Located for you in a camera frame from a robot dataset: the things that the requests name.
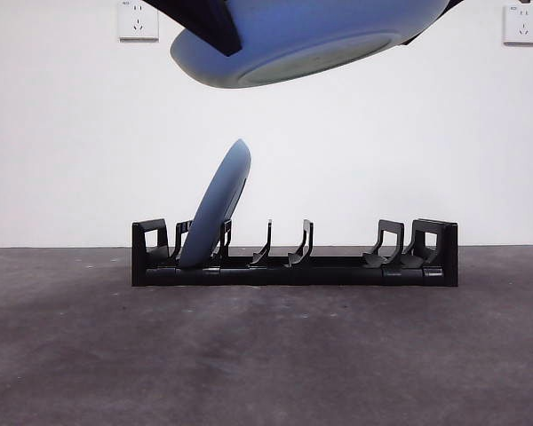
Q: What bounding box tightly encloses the pale green round plate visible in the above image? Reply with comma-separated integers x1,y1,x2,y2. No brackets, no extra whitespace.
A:
169,0,455,91

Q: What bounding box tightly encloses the blue round plate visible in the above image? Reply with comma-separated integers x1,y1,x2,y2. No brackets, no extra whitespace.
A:
179,138,253,271

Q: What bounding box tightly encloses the black plastic plate rack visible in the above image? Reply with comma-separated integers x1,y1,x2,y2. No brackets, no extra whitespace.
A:
131,217,460,288

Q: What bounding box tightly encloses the white wall socket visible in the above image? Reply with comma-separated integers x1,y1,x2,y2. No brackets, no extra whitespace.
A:
503,4,533,46
118,0,160,43

